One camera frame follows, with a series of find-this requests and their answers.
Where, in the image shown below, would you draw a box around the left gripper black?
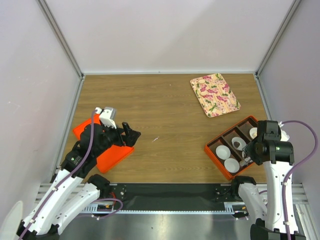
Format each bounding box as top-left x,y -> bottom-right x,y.
93,120 -> 141,157

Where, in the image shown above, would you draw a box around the dark round chocolate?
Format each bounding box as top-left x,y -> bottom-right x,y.
234,141 -> 240,148

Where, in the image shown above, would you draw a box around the metal tongs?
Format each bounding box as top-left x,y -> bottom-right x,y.
239,157 -> 252,168

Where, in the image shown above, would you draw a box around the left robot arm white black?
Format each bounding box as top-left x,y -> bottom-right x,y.
16,122 -> 141,240

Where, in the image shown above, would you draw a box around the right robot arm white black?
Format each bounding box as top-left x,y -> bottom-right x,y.
230,120 -> 306,240

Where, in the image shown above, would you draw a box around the white paper cup far left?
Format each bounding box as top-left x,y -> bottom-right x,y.
249,127 -> 258,139

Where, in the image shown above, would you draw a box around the white paper cup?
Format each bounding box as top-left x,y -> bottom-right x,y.
224,158 -> 240,173
239,151 -> 253,168
215,145 -> 231,160
231,137 -> 247,151
249,127 -> 258,139

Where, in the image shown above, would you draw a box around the white paper cup middle right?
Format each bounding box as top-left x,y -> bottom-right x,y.
239,151 -> 253,168

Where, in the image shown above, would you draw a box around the white paper cup middle left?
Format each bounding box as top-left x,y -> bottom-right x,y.
231,137 -> 247,151

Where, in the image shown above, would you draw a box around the orange box lid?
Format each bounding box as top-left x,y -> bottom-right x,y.
72,118 -> 135,174

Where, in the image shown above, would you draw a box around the white paper cup near right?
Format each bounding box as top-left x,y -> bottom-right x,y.
224,158 -> 240,173

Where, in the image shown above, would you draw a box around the orange compartment box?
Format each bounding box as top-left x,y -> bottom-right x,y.
204,115 -> 258,181

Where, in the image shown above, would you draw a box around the white paper cup near left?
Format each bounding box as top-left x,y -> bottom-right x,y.
215,145 -> 231,160

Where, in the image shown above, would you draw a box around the floral tray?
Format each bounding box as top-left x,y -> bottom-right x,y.
189,73 -> 241,118

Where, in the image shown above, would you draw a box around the white round object corner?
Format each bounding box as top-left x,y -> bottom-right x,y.
0,200 -> 24,240

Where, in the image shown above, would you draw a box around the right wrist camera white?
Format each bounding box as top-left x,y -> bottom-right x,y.
278,121 -> 290,142

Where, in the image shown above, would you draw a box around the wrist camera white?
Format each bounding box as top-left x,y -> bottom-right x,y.
95,106 -> 117,129
278,121 -> 290,142

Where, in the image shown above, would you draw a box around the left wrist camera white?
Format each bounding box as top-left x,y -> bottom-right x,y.
95,106 -> 117,129

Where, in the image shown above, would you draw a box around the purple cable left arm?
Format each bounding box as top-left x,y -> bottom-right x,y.
16,111 -> 124,240

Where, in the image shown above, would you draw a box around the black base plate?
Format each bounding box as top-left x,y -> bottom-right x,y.
110,183 -> 241,212

